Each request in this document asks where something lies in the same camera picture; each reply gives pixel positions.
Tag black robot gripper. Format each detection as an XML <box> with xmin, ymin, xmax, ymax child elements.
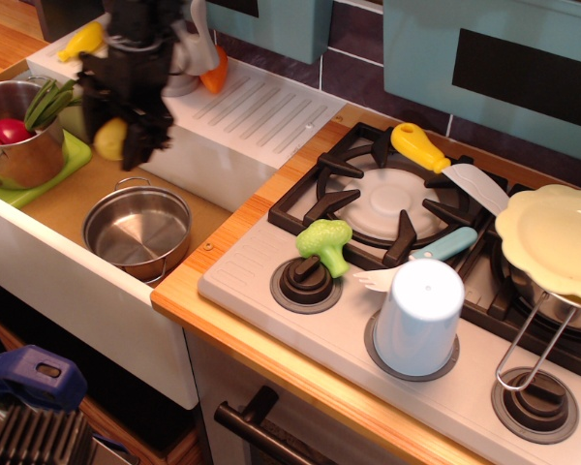
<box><xmin>77</xmin><ymin>41</ymin><xmax>172</xmax><ymax>171</ymax></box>

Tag yellow toy potato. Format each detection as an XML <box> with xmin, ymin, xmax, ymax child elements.
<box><xmin>93</xmin><ymin>117</ymin><xmax>128</xmax><ymax>161</ymax></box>

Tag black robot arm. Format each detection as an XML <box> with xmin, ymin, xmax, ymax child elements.
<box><xmin>76</xmin><ymin>1</ymin><xmax>183</xmax><ymax>171</ymax></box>

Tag tall steel pot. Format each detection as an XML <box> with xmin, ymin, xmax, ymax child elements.
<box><xmin>0</xmin><ymin>80</ymin><xmax>67</xmax><ymax>190</ymax></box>

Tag small steel pot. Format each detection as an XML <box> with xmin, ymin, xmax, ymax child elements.
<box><xmin>81</xmin><ymin>176</ymin><xmax>193</xmax><ymax>285</ymax></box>

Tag green cutting board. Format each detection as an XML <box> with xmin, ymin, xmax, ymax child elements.
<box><xmin>0</xmin><ymin>130</ymin><xmax>92</xmax><ymax>209</ymax></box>

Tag green toy beans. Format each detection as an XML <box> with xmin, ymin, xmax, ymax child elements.
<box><xmin>23</xmin><ymin>79</ymin><xmax>81</xmax><ymax>133</ymax></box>

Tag yellow toy squash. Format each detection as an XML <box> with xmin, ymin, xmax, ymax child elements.
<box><xmin>57</xmin><ymin>21</ymin><xmax>105</xmax><ymax>63</ymax></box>

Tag grey toy faucet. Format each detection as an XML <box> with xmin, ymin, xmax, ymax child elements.
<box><xmin>162</xmin><ymin>0</ymin><xmax>220</xmax><ymax>97</ymax></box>

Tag orange toy pepper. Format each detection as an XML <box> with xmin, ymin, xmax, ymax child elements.
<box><xmin>199</xmin><ymin>45</ymin><xmax>229</xmax><ymax>94</ymax></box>

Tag white sink basin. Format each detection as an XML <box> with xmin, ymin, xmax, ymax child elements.
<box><xmin>0</xmin><ymin>61</ymin><xmax>343</xmax><ymax>409</ymax></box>

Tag red toy tomato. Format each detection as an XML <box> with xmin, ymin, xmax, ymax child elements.
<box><xmin>0</xmin><ymin>118</ymin><xmax>35</xmax><ymax>145</ymax></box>

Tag green toy broccoli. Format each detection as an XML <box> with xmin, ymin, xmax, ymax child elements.
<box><xmin>295</xmin><ymin>219</ymin><xmax>352</xmax><ymax>278</ymax></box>

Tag black left stove knob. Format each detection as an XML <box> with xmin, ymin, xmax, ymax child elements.
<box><xmin>269</xmin><ymin>256</ymin><xmax>343</xmax><ymax>315</ymax></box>

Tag black stove knob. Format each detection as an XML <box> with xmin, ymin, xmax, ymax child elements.
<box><xmin>269</xmin><ymin>256</ymin><xmax>343</xmax><ymax>315</ymax></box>
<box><xmin>491</xmin><ymin>371</ymin><xmax>579</xmax><ymax>445</ymax></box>

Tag black burner grate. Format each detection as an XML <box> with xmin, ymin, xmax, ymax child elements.
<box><xmin>268</xmin><ymin>123</ymin><xmax>581</xmax><ymax>376</ymax></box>

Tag blue clamp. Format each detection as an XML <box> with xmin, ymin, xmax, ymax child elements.
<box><xmin>0</xmin><ymin>345</ymin><xmax>88</xmax><ymax>412</ymax></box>

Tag white plastic cup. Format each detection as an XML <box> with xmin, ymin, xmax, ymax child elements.
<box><xmin>373</xmin><ymin>259</ymin><xmax>465</xmax><ymax>377</ymax></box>

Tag teal microwave cabinet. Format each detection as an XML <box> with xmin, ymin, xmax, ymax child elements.
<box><xmin>383</xmin><ymin>1</ymin><xmax>581</xmax><ymax>160</ymax></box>

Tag pale yellow plate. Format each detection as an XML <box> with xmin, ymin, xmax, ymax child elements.
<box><xmin>495</xmin><ymin>184</ymin><xmax>581</xmax><ymax>299</ymax></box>

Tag black right stove knob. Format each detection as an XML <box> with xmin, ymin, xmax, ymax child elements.
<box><xmin>491</xmin><ymin>371</ymin><xmax>579</xmax><ymax>445</ymax></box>

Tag teal wall cabinet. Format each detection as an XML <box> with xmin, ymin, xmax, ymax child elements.
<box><xmin>206</xmin><ymin>0</ymin><xmax>333</xmax><ymax>64</ymax></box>

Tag yellow handled toy knife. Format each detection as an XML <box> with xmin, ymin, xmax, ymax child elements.
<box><xmin>390</xmin><ymin>123</ymin><xmax>509</xmax><ymax>217</ymax></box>

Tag blue handled white fork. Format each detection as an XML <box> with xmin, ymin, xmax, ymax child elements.
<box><xmin>353</xmin><ymin>227</ymin><xmax>478</xmax><ymax>293</ymax></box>

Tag black oven door handle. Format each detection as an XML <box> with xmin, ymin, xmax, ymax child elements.
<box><xmin>214</xmin><ymin>386</ymin><xmax>317</xmax><ymax>465</ymax></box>

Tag steel saucepan with wire handle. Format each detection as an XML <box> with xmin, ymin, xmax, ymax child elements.
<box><xmin>494</xmin><ymin>261</ymin><xmax>581</xmax><ymax>392</ymax></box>

